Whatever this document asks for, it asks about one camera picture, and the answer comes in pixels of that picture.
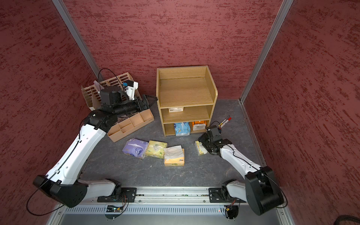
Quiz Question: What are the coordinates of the blue tissue pack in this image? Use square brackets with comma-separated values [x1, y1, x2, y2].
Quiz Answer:
[174, 122, 191, 137]

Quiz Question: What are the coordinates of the corner aluminium post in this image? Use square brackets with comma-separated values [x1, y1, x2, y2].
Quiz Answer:
[240, 0, 293, 105]
[52, 0, 101, 78]

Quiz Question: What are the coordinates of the lavender paper folder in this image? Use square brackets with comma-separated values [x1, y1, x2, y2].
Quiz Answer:
[91, 81, 103, 110]

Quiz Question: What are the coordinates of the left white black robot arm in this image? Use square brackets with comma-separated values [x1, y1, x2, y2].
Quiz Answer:
[33, 86, 157, 208]

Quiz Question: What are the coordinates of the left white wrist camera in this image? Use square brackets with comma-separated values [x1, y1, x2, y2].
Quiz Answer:
[122, 80, 139, 100]

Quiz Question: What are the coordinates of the yellow green tissue pack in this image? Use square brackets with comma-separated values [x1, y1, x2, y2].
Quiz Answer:
[145, 140, 168, 159]

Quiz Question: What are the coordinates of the white yellow tissue pack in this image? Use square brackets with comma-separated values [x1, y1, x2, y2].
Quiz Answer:
[195, 141, 208, 156]

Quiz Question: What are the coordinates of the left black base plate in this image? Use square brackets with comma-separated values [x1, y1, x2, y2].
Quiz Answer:
[97, 187, 137, 203]

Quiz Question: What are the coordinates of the orange white tissue box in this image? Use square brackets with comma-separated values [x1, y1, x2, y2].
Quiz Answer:
[164, 145, 185, 167]

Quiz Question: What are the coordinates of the wooden three-tier shelf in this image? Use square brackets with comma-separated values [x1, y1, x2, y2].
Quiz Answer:
[156, 66, 218, 136]

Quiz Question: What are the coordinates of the red tipped marker pen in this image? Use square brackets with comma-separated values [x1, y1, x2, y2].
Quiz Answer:
[219, 116, 232, 128]

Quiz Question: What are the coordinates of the right corner aluminium post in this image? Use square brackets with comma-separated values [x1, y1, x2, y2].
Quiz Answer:
[240, 0, 293, 105]

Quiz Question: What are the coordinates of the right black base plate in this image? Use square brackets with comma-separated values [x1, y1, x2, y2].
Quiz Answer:
[208, 187, 246, 203]

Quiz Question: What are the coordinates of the left corner aluminium post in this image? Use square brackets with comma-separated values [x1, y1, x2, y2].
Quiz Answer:
[52, 0, 101, 78]

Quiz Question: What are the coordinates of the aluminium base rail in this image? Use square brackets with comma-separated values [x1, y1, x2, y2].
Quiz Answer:
[56, 185, 287, 206]

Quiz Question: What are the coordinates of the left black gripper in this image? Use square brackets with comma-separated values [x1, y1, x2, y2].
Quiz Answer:
[113, 95, 158, 117]

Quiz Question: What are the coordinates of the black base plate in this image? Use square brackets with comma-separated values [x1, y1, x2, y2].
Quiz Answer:
[208, 187, 246, 203]
[97, 187, 137, 203]

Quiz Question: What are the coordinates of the wooden slotted desk organizer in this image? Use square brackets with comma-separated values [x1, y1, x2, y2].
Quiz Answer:
[81, 72, 154, 142]

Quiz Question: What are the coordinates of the small beige tissue box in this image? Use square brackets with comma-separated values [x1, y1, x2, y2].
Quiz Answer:
[168, 107, 184, 113]

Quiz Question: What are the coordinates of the purple tissue pack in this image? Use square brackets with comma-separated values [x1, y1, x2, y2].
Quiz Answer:
[122, 138, 149, 159]

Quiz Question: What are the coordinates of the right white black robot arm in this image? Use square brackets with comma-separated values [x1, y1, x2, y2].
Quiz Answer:
[198, 125, 287, 215]

